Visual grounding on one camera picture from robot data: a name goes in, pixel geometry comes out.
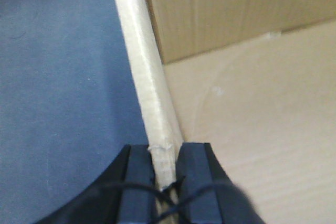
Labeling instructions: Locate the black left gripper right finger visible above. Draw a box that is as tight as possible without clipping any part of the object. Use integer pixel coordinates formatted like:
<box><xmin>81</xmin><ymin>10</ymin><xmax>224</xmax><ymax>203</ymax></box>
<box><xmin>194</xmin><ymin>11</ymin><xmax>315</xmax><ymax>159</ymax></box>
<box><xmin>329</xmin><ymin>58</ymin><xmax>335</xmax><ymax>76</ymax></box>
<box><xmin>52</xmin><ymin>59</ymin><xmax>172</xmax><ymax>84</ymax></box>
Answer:
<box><xmin>176</xmin><ymin>143</ymin><xmax>264</xmax><ymax>223</ymax></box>

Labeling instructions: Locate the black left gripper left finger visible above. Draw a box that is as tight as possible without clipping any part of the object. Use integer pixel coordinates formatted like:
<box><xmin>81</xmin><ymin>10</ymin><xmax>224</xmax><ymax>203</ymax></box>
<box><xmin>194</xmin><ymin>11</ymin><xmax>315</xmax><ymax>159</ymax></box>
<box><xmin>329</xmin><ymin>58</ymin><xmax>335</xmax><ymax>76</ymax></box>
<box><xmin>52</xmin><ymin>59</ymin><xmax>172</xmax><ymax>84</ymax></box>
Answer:
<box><xmin>39</xmin><ymin>145</ymin><xmax>155</xmax><ymax>223</ymax></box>

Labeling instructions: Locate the brown cardboard carton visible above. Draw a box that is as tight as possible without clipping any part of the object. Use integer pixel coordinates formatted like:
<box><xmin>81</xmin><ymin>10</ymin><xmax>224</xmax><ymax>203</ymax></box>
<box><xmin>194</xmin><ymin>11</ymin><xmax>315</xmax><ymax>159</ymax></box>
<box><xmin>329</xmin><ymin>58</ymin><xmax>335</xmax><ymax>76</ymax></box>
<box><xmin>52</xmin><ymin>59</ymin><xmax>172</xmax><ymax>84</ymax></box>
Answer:
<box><xmin>116</xmin><ymin>0</ymin><xmax>335</xmax><ymax>223</ymax></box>

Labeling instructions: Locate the dark blue conveyor belt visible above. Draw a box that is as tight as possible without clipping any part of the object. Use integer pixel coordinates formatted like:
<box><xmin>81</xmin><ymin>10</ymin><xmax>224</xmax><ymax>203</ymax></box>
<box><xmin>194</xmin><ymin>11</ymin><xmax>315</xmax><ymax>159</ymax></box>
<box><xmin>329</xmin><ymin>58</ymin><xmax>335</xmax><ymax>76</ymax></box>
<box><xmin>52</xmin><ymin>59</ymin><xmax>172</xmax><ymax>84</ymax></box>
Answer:
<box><xmin>1</xmin><ymin>0</ymin><xmax>148</xmax><ymax>223</ymax></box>

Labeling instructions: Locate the black cable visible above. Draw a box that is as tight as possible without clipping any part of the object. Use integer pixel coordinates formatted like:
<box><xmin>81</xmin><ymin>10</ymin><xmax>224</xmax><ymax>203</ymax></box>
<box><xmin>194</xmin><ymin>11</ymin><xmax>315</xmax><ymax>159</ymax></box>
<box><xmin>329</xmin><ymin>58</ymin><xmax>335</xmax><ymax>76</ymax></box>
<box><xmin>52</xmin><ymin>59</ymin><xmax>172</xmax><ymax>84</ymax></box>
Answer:
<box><xmin>86</xmin><ymin>176</ymin><xmax>237</xmax><ymax>224</ymax></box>

